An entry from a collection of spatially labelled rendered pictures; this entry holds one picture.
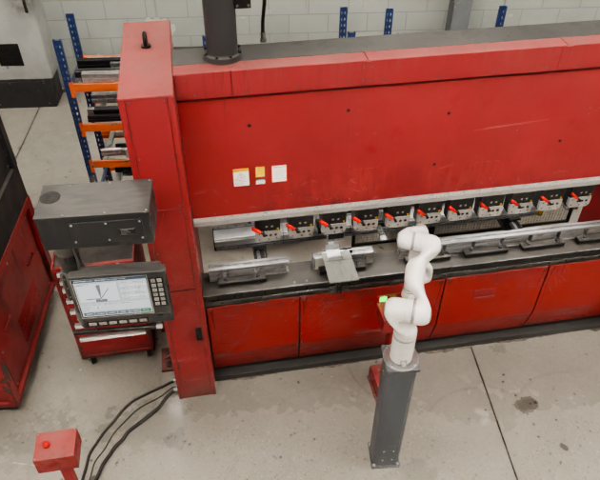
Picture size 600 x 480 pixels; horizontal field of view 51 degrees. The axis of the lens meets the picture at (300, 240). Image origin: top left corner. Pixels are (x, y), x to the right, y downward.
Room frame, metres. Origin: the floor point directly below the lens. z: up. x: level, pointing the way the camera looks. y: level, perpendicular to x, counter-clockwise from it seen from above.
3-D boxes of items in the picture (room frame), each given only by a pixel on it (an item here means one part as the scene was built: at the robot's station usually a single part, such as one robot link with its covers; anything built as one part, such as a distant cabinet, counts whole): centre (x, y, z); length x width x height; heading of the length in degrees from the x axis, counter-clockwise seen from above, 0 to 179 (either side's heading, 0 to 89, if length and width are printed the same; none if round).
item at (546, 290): (3.01, -0.87, 0.42); 3.00 x 0.21 x 0.83; 100
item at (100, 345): (3.02, 1.32, 0.50); 0.50 x 0.50 x 1.00; 10
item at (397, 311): (2.11, -0.51, 1.30); 0.19 x 0.12 x 0.24; 77
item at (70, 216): (2.24, 0.93, 1.53); 0.51 x 0.25 x 0.85; 97
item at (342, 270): (2.80, -0.25, 1.00); 0.26 x 0.18 x 0.01; 10
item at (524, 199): (3.15, -1.38, 1.26); 0.15 x 0.09 x 0.17; 100
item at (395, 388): (2.10, -0.54, 0.50); 0.18 x 0.18 x 1.00; 4
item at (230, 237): (3.31, -0.56, 0.93); 2.30 x 0.14 x 0.10; 100
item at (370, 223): (2.97, -0.39, 1.26); 0.15 x 0.09 x 0.17; 100
